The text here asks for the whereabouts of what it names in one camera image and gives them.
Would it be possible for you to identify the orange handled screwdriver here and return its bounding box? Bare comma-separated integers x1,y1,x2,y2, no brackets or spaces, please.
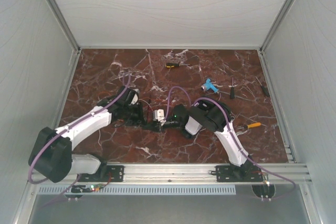
237,122,261,130

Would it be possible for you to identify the red wire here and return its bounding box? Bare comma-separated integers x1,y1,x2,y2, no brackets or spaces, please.
112,98,171,127

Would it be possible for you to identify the aluminium front rail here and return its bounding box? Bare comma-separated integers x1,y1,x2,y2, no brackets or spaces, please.
28,162,313,184

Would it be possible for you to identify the black precision screwdriver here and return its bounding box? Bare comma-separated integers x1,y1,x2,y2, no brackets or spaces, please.
256,77,270,97

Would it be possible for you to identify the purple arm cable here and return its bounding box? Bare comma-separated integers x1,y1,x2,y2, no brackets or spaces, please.
28,73,132,208
166,86,297,201

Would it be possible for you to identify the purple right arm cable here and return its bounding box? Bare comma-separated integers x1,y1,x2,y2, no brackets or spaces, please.
166,86,297,201

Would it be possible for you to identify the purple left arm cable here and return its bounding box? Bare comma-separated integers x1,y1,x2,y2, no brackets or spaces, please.
28,73,132,208

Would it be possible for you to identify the black handled small screwdriver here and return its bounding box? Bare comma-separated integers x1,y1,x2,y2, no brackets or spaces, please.
230,78,235,99

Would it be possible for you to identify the blue plastic tool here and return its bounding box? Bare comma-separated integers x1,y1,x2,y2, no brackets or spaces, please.
201,78,219,93

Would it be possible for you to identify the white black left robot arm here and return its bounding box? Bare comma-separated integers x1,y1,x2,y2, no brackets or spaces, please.
28,86,145,184

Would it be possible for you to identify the grey slotted cable duct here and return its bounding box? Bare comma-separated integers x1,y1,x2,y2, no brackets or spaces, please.
38,184,236,195

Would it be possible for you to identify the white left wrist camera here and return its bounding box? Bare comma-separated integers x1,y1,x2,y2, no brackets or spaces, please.
127,89,140,105

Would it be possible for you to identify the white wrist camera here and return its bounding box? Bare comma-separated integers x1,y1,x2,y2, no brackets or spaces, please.
127,89,140,105
153,109,166,123

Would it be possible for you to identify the yellow black screwdriver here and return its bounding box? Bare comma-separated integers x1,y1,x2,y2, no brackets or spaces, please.
165,62,189,68

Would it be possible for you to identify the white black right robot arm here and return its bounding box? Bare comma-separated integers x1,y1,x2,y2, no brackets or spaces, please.
143,97,254,181

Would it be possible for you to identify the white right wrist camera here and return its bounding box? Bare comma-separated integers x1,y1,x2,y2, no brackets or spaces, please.
153,109,166,123

